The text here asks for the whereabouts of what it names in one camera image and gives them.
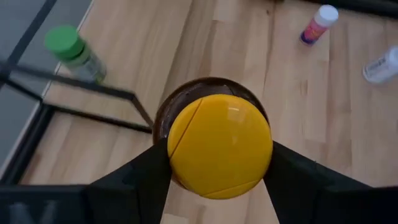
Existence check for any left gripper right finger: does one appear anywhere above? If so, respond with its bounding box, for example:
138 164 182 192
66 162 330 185
263 141 398 224

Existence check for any small white medicine bottle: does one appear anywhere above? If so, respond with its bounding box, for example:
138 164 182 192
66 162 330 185
362 45 398 85

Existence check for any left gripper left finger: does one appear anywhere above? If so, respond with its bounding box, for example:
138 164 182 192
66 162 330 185
86 138 173 224

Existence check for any green bottle with green cap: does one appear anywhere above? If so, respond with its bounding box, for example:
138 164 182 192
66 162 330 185
44 24 107 84

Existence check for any brown fish oil bottle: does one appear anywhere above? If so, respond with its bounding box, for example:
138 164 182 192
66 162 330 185
152 77 274 200

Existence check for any pink label bottle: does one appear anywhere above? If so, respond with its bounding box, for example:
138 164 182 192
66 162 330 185
299 4 340 46

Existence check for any wooden shelf with black frame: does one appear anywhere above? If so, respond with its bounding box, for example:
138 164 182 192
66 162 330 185
0 0 155 187

